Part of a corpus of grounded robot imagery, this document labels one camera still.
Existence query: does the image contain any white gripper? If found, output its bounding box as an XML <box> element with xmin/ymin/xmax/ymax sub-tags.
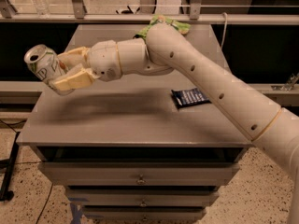
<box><xmin>50</xmin><ymin>40</ymin><xmax>122</xmax><ymax>91</ymax></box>

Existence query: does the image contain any silver green 7up can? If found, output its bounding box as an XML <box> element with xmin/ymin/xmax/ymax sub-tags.
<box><xmin>24</xmin><ymin>44</ymin><xmax>73</xmax><ymax>95</ymax></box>

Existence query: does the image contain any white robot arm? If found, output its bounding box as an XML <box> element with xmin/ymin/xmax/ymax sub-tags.
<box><xmin>50</xmin><ymin>22</ymin><xmax>299</xmax><ymax>181</ymax></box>

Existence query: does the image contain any grey drawer cabinet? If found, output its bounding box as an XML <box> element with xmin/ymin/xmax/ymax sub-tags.
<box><xmin>17</xmin><ymin>23</ymin><xmax>263</xmax><ymax>222</ymax></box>

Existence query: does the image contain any dark blue snack packet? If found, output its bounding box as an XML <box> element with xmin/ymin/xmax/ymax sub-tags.
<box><xmin>172</xmin><ymin>88</ymin><xmax>209</xmax><ymax>108</ymax></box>

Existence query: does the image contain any green chip bag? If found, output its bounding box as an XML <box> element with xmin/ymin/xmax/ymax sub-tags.
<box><xmin>135</xmin><ymin>15</ymin><xmax>191</xmax><ymax>40</ymax></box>

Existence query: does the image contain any black stand leg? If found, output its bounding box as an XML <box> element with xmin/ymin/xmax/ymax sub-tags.
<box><xmin>0</xmin><ymin>132</ymin><xmax>20</xmax><ymax>202</ymax></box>

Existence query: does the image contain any black floor cable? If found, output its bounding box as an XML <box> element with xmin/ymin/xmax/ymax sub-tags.
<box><xmin>0</xmin><ymin>119</ymin><xmax>54</xmax><ymax>224</ymax></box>

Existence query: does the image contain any white hanging cable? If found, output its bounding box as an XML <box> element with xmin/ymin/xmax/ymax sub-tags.
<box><xmin>220</xmin><ymin>12</ymin><xmax>229</xmax><ymax>49</ymax></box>

